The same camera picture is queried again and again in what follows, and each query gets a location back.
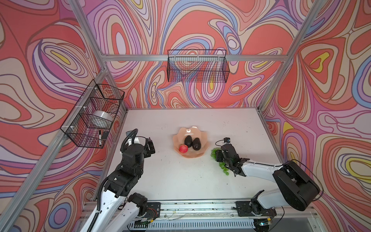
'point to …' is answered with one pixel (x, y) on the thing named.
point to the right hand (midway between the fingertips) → (219, 154)
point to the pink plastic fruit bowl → (178, 139)
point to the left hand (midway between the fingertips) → (143, 139)
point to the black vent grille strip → (233, 224)
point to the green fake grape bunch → (221, 164)
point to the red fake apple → (183, 148)
